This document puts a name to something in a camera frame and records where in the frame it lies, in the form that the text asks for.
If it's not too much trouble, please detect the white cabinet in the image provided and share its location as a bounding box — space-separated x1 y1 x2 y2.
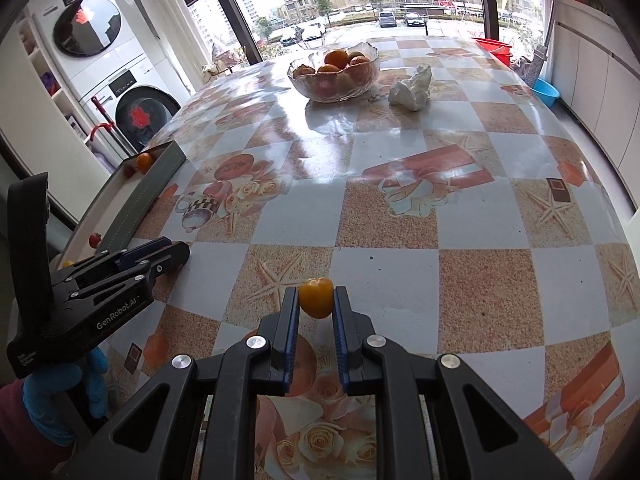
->
550 0 639 205

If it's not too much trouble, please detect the lower washing machine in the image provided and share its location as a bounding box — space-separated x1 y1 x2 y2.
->
80 54 180 166

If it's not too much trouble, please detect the orange in bowl top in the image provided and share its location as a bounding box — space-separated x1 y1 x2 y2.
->
323 49 349 70

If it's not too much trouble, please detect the red plastic basin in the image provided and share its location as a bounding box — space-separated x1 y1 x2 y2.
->
474 37 512 67

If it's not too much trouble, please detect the glass fruit bowl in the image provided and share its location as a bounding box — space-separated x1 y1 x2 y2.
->
286 42 381 104

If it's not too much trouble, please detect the blue gloved left hand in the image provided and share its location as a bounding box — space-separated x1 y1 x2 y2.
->
22 348 108 448

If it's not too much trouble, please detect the crumpled white tissue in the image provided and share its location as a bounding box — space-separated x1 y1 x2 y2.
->
388 65 433 112

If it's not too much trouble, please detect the small yellow tomato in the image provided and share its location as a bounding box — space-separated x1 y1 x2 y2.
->
298 278 334 320

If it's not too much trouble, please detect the orange in bowl left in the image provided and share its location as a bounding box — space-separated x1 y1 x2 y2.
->
292 64 316 78

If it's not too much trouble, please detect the red handled mop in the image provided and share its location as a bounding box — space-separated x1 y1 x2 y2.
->
85 96 137 166

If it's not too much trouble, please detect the orange tangerine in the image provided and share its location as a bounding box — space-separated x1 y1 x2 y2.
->
136 152 154 174

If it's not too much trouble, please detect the upper dryer machine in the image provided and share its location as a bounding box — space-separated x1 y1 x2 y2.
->
27 0 143 99

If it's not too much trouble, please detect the small red tomato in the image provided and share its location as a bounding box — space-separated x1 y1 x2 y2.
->
88 233 102 248

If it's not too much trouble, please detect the blue plastic basin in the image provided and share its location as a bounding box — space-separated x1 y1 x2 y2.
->
530 78 560 108

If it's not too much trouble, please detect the grey white tray box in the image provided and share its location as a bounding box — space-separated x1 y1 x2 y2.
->
50 141 186 271

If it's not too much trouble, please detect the dark red fruit in tray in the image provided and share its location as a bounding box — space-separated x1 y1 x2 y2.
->
124 165 136 179

